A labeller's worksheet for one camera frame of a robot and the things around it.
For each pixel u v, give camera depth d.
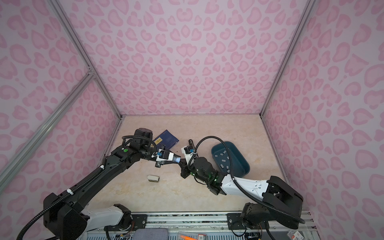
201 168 0.58
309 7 0.69
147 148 0.62
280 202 0.42
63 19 0.72
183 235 0.70
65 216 0.37
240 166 0.91
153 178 0.86
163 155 0.56
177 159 0.66
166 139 1.04
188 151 0.65
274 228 0.72
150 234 0.68
